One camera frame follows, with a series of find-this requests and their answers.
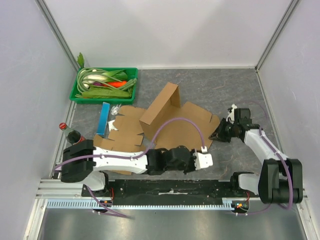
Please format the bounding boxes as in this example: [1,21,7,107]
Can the large cardboard box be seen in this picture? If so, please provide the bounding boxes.
[139,82,220,150]

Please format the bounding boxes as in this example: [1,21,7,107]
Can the clear plastic bag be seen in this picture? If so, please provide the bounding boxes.
[110,104,121,116]

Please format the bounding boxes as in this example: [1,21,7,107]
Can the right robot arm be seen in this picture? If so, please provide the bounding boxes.
[209,104,303,207]

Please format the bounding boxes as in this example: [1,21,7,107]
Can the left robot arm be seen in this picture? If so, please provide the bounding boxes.
[55,140,199,197]

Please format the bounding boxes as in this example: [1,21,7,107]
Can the small cardboard box blank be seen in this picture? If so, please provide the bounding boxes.
[93,105,148,175]

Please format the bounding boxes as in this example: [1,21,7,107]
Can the blue rectangular box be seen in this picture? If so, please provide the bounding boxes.
[96,102,110,136]

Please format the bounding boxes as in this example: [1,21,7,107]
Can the small white plastic packet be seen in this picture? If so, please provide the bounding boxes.
[107,120,118,131]

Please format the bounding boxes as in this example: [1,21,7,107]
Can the green asparagus bundle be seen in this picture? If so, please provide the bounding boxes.
[118,78,137,91]

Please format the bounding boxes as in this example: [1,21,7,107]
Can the green plastic tray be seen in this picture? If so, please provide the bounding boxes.
[69,67,138,105]

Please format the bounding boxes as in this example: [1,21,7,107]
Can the orange toy carrot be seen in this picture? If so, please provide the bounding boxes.
[107,81,127,88]

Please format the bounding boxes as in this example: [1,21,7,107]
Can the green lettuce leaf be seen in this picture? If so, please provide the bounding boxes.
[80,88,132,99]

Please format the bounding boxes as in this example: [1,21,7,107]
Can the dark soda bottle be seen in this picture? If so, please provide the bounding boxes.
[59,122,85,145]

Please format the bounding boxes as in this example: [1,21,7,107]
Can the white toy radish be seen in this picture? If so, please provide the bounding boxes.
[82,74,108,89]

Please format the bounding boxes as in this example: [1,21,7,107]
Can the green long beans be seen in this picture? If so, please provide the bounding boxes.
[76,68,104,95]

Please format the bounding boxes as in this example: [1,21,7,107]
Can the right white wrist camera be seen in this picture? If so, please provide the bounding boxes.
[226,104,238,124]

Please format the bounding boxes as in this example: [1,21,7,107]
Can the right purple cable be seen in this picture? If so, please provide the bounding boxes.
[231,100,295,216]

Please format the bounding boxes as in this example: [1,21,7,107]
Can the purple cable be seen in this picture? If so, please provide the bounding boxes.
[53,117,207,220]
[231,100,295,216]

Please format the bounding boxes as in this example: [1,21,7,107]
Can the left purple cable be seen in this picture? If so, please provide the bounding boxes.
[53,117,207,220]

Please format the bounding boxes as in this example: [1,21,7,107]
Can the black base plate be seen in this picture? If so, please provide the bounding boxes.
[93,179,258,204]

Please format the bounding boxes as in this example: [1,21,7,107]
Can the right aluminium frame post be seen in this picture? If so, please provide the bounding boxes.
[254,0,301,74]

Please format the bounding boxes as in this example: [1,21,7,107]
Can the aluminium frame post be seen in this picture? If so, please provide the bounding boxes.
[254,0,301,74]
[35,0,80,71]

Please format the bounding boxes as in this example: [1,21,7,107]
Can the slotted cable duct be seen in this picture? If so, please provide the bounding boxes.
[46,198,249,211]

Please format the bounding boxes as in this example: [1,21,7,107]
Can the left aluminium frame post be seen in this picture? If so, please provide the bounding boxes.
[35,0,80,71]

